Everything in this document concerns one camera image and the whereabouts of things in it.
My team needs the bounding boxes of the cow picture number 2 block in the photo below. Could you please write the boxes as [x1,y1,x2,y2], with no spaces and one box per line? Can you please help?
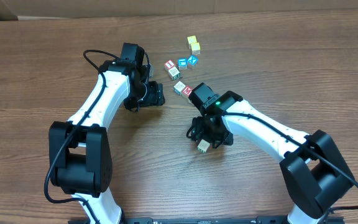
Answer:
[197,139,210,153]

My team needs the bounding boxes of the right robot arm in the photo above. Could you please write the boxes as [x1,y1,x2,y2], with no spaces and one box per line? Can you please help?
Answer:
[186,83,354,223]

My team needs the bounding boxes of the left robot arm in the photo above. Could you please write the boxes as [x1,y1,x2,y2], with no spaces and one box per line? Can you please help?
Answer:
[44,43,165,223]

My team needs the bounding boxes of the blue-sided picture block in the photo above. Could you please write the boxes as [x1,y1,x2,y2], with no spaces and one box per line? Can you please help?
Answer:
[173,81,186,95]

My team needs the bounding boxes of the green-sided picture block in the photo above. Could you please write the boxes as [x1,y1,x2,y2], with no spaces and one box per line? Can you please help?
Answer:
[168,67,181,80]

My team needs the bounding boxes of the red I letter block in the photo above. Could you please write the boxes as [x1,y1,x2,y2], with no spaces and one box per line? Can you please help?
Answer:
[164,60,176,71]

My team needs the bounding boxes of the red M letter block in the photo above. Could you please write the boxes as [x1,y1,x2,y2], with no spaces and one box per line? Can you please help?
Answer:
[181,86,193,99]

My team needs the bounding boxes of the blue G letter block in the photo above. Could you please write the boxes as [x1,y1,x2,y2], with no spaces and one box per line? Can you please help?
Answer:
[177,58,188,70]

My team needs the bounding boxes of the blue X letter block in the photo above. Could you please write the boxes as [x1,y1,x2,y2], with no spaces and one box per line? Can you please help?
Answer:
[187,55,198,69]

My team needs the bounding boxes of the yellow block near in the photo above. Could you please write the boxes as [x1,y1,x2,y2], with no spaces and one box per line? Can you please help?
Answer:
[190,42,201,55]

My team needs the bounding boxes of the yellow block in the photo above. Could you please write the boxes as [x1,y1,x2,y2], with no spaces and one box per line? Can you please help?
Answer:
[187,35,197,46]
[190,42,201,55]

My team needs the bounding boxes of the yellow block far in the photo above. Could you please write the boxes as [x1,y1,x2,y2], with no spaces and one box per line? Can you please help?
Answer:
[187,35,197,46]

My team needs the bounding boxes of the cardboard box edge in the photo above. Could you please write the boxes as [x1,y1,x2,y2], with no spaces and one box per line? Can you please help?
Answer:
[0,0,358,20]

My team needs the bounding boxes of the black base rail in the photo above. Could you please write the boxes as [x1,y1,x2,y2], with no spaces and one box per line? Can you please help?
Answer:
[68,216,344,224]

